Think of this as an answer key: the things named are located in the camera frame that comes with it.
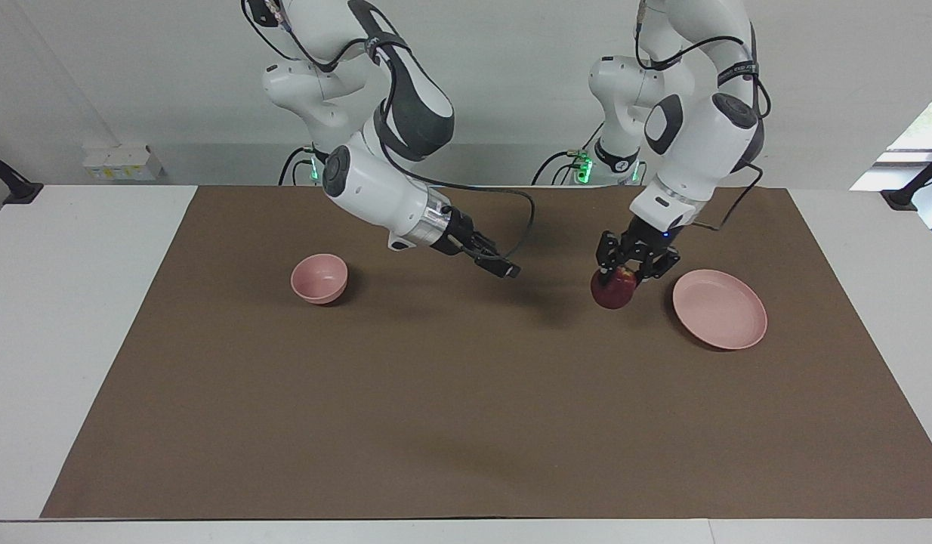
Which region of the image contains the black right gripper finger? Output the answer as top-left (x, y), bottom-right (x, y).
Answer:
top-left (463, 246), bottom-right (517, 280)
top-left (474, 233), bottom-right (522, 276)

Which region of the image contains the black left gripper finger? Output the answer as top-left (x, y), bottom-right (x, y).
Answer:
top-left (637, 246), bottom-right (680, 283)
top-left (596, 230), bottom-right (627, 287)

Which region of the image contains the dark red apple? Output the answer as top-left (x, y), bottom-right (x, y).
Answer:
top-left (591, 264), bottom-right (639, 311)

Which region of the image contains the pink plate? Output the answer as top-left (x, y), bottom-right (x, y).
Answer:
top-left (672, 269), bottom-right (768, 351)

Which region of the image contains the pink bowl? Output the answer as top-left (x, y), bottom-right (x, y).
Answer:
top-left (290, 253), bottom-right (349, 305)

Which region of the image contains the brown table mat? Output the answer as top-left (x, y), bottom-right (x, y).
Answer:
top-left (40, 185), bottom-right (932, 520)

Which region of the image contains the black clamp stand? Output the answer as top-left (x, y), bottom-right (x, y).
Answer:
top-left (0, 144), bottom-right (44, 206)
top-left (881, 149), bottom-right (932, 212)

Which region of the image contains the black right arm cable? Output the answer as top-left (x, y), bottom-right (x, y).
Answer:
top-left (242, 0), bottom-right (536, 261)

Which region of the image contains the black base cable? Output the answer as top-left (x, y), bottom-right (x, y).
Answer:
top-left (531, 150), bottom-right (589, 187)
top-left (277, 146), bottom-right (317, 187)

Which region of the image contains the white wall socket box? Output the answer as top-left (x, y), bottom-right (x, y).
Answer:
top-left (83, 145), bottom-right (165, 182)

